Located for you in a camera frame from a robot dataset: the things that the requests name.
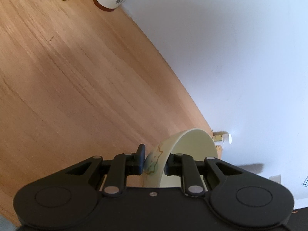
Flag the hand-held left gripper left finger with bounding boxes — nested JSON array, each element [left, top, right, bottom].
[[61, 144, 147, 198]]

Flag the grey clothing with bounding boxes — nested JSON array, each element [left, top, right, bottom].
[[0, 215, 17, 231]]

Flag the cream bowl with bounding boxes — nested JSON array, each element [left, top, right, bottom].
[[141, 129, 218, 188]]

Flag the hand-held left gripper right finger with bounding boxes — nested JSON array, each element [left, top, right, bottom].
[[165, 153, 251, 198]]

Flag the small white-capped bottle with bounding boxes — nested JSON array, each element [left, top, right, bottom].
[[213, 131, 233, 145]]

